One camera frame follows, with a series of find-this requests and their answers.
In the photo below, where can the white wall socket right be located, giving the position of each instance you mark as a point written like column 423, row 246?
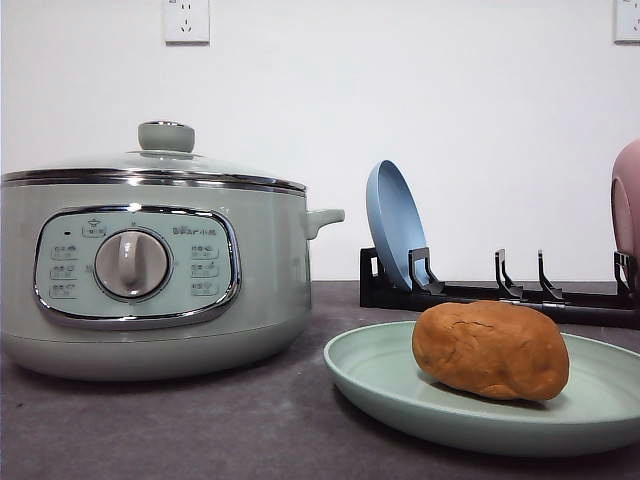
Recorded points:
column 624, row 23

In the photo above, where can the black plate rack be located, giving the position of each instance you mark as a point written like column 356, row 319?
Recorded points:
column 618, row 309

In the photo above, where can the white wall socket left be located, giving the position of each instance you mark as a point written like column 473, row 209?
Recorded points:
column 187, row 23

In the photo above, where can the glass steamer lid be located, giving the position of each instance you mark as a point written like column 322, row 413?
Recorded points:
column 166, row 155

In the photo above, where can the blue plate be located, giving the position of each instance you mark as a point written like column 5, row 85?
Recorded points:
column 396, row 221

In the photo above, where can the pink plate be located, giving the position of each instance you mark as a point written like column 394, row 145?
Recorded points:
column 625, row 198

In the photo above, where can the white wall socket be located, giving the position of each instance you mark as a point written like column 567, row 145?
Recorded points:
column 187, row 23
column 624, row 23

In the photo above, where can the brown potato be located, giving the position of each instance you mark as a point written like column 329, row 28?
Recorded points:
column 493, row 347

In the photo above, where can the green plate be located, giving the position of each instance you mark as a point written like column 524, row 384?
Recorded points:
column 376, row 380

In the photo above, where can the green electric steamer pot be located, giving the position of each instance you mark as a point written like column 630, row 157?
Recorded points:
column 150, row 275

